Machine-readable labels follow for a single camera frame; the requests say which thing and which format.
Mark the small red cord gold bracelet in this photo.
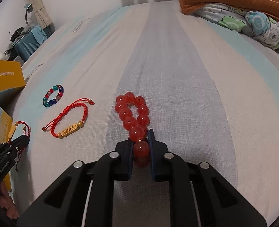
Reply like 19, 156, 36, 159
6, 120, 32, 172

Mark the red cord gold-bar bracelet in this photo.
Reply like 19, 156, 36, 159
41, 97, 95, 139

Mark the multicolour bead bracelet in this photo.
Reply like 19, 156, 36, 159
42, 83, 65, 108

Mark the red glass bead bracelet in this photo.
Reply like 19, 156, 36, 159
114, 91, 151, 168

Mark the person's left hand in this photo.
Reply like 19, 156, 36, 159
0, 181, 19, 219

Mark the blue yellow cardboard box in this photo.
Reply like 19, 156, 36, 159
0, 60, 30, 191

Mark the teal suitcase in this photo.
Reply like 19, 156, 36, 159
11, 24, 55, 61

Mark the striped bed sheet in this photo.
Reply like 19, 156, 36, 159
11, 2, 279, 224

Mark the light blue cloth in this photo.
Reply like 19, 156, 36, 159
30, 25, 47, 45

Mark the dark clothes pile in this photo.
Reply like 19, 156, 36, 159
10, 26, 34, 42

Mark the blue desk lamp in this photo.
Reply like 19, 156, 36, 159
24, 4, 33, 26

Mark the beige side curtain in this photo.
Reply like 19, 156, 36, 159
28, 0, 53, 29

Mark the floral folded quilt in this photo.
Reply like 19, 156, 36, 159
194, 3, 279, 53

